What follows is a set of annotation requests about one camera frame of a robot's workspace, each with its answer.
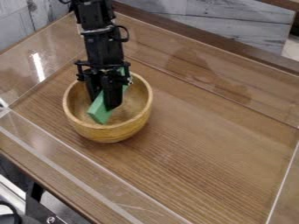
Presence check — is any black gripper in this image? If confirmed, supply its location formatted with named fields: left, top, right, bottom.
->
left=75, top=24, right=131, bottom=110

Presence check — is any green rectangular block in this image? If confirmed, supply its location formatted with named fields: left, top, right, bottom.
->
left=88, top=66, right=131, bottom=124

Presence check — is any brown wooden bowl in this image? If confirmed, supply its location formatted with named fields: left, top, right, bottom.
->
left=61, top=73, right=154, bottom=143

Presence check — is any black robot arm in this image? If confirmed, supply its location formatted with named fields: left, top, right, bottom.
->
left=59, top=0, right=132, bottom=110

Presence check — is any clear acrylic tray wall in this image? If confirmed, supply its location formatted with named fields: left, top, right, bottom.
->
left=0, top=5, right=299, bottom=224

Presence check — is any black metal table bracket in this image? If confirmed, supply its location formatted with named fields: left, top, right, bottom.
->
left=25, top=182, right=68, bottom=224

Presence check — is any black cable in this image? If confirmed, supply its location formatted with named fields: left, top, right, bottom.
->
left=0, top=199, right=23, bottom=224

